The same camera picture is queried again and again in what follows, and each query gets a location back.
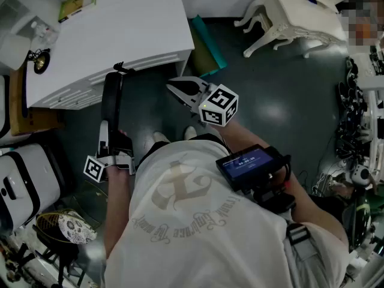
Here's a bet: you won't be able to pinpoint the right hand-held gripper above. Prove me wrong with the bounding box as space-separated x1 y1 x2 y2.
166 76 239 128

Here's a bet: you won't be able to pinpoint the person's black shorts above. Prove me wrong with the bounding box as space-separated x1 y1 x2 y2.
137 133 230 169

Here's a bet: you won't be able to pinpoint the green book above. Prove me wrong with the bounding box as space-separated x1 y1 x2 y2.
58 0 98 23

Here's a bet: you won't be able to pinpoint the person's white printed t-shirt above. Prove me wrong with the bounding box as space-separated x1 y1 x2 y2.
104 139 350 288

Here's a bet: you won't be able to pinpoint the clear plastic bottles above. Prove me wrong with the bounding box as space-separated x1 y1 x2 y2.
29 20 58 47

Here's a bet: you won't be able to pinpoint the black metal stool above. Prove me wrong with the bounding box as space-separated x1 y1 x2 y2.
32 225 89 288

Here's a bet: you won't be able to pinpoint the white translucent container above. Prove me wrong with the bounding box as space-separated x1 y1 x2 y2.
0 34 32 71

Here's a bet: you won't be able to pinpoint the white black-trimmed appliance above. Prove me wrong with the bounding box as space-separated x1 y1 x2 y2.
0 143 66 233

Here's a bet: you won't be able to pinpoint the white round camera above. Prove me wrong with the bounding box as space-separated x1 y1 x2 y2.
350 164 372 188

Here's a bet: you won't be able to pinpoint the person's left forearm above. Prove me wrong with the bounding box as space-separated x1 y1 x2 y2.
104 164 136 261

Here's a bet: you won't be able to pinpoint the small black gold lamp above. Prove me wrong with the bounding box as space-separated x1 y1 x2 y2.
26 47 52 75

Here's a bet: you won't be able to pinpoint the black wrist-mounted screen device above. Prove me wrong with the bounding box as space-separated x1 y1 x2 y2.
215 144 296 215

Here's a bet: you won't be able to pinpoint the person's white shoe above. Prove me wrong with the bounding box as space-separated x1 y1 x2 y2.
184 125 198 141
152 131 171 144

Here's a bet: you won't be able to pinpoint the person's right forearm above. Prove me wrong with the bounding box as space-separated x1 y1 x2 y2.
209 121 346 244

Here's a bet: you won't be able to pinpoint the grey strap with buckle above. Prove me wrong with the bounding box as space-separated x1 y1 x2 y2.
284 222 320 288

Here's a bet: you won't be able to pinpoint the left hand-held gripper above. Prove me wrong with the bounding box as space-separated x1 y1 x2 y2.
83 119 137 183

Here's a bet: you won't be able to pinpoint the yellow wire basket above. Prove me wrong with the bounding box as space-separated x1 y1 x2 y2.
35 210 80 243

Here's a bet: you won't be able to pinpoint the dark green bottle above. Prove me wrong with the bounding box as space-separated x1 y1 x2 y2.
344 187 376 253

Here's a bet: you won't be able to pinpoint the white table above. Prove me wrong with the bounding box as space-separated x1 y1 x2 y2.
25 0 196 110

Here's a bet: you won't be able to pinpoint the brown cardboard box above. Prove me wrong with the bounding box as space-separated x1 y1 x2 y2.
8 66 65 137

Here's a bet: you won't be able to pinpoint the pile of black cables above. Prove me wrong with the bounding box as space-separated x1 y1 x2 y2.
333 55 374 163

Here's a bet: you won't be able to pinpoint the white ornate chair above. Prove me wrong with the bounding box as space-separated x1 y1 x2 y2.
233 0 349 59

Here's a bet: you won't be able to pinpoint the floral patterned cushion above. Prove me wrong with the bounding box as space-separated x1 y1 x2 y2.
58 214 98 245

